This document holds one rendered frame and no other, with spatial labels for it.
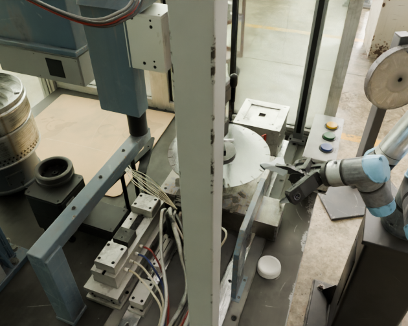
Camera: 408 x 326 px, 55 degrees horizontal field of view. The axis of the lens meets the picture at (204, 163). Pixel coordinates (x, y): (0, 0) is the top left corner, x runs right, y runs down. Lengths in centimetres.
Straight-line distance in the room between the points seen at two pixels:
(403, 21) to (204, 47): 394
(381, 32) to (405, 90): 206
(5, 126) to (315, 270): 159
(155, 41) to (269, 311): 76
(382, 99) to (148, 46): 153
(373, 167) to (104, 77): 70
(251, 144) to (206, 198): 89
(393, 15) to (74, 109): 311
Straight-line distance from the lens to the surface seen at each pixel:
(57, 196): 123
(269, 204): 129
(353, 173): 111
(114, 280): 110
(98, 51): 94
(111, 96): 98
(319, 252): 226
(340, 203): 251
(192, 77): 34
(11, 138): 141
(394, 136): 120
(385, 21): 420
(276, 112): 158
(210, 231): 46
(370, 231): 140
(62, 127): 184
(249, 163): 123
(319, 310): 205
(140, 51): 87
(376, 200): 116
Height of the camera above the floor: 175
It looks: 41 degrees down
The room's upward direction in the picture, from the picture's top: 1 degrees counter-clockwise
